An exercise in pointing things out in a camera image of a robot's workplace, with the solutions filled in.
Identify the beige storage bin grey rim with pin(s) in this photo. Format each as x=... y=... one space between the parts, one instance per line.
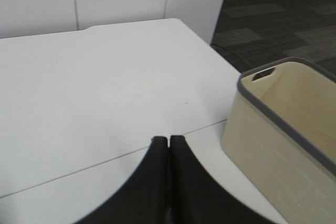
x=281 y=135

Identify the white partition panels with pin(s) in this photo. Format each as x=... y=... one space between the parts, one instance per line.
x=31 y=17

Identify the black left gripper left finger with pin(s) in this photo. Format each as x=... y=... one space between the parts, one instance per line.
x=142 y=198

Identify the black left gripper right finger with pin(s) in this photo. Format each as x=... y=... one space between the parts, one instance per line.
x=197 y=197

